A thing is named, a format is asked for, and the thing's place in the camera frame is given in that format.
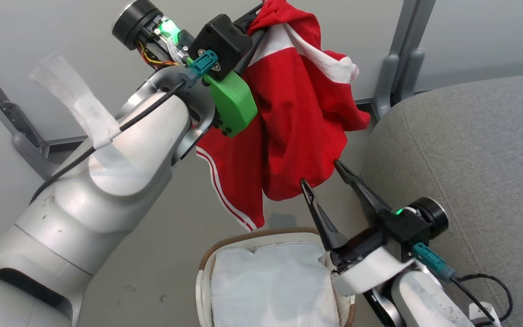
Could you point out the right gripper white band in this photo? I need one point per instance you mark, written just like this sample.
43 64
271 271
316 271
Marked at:
370 272

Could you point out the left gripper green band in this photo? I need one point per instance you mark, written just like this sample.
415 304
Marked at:
232 102

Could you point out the red white-trimmed garment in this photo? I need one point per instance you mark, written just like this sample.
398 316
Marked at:
298 118

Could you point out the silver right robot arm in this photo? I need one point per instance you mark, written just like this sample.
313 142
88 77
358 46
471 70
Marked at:
425 304

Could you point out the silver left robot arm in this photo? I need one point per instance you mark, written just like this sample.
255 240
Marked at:
107 181

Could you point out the white fabric basket liner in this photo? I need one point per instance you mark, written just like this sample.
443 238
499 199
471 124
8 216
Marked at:
270 286

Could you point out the woven laundry basket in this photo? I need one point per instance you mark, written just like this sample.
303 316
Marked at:
207 272

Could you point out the grey fabric sofa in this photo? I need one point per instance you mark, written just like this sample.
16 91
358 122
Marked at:
479 181

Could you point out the translucent tape strip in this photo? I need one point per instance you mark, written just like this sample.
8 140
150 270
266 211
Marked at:
84 109

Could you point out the teal left camera connector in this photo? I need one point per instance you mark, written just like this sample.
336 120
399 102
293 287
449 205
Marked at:
204 62

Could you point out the teal camera connector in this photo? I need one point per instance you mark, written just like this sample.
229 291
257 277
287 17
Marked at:
431 262
204 62

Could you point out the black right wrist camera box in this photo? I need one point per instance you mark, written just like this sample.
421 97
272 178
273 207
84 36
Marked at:
404 231

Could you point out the teal right camera connector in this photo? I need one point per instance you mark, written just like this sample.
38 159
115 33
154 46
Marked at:
431 262

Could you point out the grey metal wall bracket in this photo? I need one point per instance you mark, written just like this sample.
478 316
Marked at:
400 63
21 131

